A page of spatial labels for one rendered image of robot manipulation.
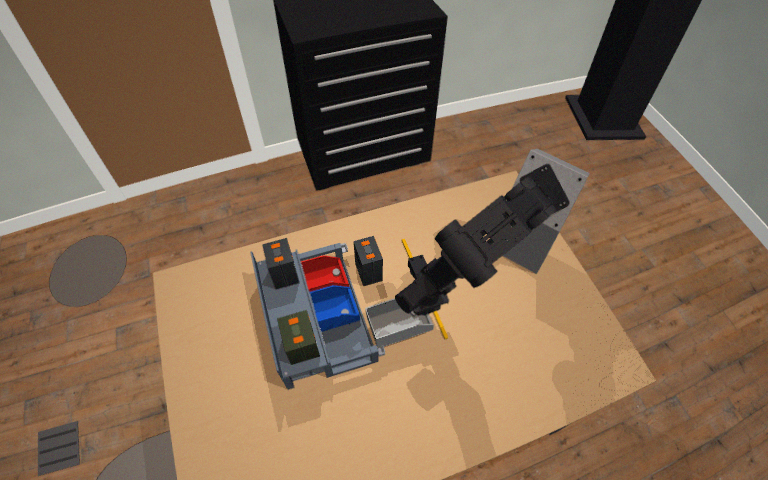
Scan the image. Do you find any blue open bin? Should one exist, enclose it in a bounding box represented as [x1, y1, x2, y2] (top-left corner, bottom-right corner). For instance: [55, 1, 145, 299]
[310, 285, 359, 332]

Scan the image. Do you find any yellow bar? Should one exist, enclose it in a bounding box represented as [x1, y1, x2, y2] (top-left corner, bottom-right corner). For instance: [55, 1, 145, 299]
[402, 239, 448, 339]

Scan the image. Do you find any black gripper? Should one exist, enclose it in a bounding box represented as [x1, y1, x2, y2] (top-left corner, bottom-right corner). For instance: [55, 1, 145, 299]
[413, 294, 449, 316]

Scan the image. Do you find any grey metal bin rack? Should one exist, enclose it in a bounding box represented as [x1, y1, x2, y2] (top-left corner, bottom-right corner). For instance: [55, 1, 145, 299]
[250, 243, 385, 390]

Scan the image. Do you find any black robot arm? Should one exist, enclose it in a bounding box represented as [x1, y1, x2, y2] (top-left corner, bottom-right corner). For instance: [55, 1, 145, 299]
[395, 164, 569, 314]

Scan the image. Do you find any olive green case with orange latches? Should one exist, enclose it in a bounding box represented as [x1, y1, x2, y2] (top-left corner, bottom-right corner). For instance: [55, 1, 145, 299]
[277, 310, 320, 365]

